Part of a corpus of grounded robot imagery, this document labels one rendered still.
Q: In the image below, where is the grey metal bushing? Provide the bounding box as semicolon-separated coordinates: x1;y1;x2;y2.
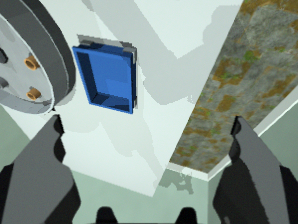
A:
0;77;9;89

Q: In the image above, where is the bronze bushing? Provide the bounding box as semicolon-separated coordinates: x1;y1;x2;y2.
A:
24;55;40;70
26;88;41;100

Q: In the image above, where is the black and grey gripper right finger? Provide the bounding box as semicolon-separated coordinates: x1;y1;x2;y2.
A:
213;116;298;224

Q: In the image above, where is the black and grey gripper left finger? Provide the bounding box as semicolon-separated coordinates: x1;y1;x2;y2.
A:
0;114;81;224

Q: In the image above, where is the blue crate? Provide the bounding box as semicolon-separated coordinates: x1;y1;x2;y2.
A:
73;40;137;114

